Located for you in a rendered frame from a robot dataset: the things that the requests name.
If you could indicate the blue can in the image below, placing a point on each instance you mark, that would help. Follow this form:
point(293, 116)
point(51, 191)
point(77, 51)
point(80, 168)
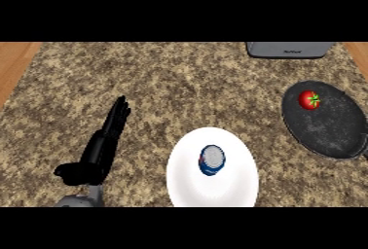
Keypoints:
point(212, 160)

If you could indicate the red tomato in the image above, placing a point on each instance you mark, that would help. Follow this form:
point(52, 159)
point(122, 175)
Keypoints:
point(308, 99)

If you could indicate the black pan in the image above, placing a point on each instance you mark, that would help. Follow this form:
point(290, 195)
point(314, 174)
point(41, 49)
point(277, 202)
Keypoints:
point(330, 126)

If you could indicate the grey appliance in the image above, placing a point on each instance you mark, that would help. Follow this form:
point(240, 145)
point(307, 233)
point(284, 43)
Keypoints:
point(287, 49)

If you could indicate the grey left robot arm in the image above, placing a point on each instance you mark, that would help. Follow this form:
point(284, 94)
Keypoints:
point(86, 198)

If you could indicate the white plate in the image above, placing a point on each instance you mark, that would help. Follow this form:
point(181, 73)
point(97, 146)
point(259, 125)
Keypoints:
point(191, 181)

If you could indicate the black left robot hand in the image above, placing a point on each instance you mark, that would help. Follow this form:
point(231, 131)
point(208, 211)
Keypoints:
point(104, 139)

